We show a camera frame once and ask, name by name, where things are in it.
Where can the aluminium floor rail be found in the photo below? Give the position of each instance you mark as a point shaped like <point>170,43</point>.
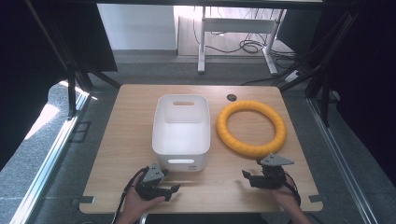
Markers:
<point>339,155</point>
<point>49,158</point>

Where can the white desk frame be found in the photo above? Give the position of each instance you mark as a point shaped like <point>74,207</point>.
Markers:
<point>236,25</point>

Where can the black metal stand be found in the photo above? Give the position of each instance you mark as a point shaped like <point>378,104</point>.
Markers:
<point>323,93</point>
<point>72,93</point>

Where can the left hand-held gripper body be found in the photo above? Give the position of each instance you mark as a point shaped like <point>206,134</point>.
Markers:
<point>153,174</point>

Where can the white plastic bin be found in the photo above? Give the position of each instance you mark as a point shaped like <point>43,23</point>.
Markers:
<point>180,133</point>

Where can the person's right hand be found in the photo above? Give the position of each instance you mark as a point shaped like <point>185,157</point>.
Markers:
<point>288,197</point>

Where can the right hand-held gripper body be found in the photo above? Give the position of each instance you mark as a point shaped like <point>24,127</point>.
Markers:
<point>272,177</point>

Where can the person's left hand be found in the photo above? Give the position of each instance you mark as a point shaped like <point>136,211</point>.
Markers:
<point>134,203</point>

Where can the black curtain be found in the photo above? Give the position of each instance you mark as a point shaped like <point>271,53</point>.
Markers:
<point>367,77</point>
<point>28,62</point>

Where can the floor outlet cover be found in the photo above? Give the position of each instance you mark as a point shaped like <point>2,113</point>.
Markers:
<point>80,132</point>

